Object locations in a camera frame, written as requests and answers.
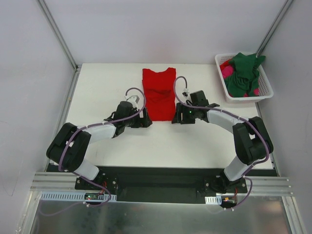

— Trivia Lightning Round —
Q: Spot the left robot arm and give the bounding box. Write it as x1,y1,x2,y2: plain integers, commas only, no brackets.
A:
46,101,152,190

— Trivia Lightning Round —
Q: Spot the left white cable duct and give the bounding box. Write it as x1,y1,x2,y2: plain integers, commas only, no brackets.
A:
40,192,117,203

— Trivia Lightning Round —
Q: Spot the green t-shirt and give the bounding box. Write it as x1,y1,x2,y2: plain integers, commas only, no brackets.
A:
225,53,266,98

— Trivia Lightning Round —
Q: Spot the left aluminium frame post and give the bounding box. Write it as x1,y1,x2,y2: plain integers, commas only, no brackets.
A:
36,0,82,71

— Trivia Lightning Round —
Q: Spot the aluminium frame post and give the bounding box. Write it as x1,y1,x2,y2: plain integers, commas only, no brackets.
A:
36,0,82,71
256,0,295,57

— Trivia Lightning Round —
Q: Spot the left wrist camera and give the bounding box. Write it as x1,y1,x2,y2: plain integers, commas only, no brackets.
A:
125,95,140,108

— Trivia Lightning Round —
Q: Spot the right aluminium frame post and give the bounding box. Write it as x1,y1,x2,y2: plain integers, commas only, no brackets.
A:
256,0,295,57

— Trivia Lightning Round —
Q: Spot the white plastic basket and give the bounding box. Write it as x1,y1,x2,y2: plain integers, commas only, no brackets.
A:
215,54,273,103

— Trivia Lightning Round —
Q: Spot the red t-shirt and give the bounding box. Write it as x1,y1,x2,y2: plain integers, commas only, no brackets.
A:
142,67,176,121

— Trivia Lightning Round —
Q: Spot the pink garment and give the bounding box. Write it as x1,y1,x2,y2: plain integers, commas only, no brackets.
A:
220,60,235,79

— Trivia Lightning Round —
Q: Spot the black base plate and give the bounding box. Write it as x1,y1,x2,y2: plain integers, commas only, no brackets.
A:
75,166,247,204

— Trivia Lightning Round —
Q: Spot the white cable duct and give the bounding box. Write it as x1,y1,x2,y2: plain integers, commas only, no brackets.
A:
205,195,222,205
40,192,117,203

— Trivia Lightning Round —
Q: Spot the right white cable duct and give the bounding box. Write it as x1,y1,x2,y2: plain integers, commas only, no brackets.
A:
205,195,222,205

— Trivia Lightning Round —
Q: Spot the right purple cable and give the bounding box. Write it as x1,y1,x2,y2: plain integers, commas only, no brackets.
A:
173,76,271,212

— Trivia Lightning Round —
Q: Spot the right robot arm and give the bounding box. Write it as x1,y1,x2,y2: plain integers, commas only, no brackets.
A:
172,89,273,194

